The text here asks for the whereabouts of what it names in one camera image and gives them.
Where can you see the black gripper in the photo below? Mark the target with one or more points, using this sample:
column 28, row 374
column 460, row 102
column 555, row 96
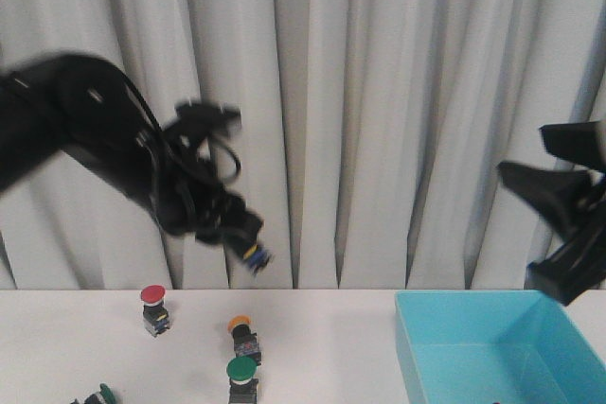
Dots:
column 572, row 203
column 190, row 196

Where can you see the yellow push button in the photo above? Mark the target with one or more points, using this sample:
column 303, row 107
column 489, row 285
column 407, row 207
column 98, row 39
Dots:
column 245, row 341
column 252, row 255

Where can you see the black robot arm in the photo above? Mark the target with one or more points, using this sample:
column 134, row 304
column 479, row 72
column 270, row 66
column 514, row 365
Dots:
column 88, row 108

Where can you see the light blue plastic box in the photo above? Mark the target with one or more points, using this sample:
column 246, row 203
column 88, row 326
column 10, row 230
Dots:
column 493, row 346

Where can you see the far red push button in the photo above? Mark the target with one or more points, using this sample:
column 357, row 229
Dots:
column 155, row 315

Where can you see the lying yellow push button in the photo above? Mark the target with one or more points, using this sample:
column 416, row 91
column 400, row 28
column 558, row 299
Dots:
column 245, row 341

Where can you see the upright green push button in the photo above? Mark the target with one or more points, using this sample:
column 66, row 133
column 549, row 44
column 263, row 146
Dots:
column 243, row 384

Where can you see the grey pleated curtain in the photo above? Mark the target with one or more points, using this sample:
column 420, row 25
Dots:
column 371, row 132

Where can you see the lying green push button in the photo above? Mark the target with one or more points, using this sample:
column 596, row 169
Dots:
column 104, row 395

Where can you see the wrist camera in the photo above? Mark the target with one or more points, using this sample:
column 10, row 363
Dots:
column 201, row 119
column 578, row 143

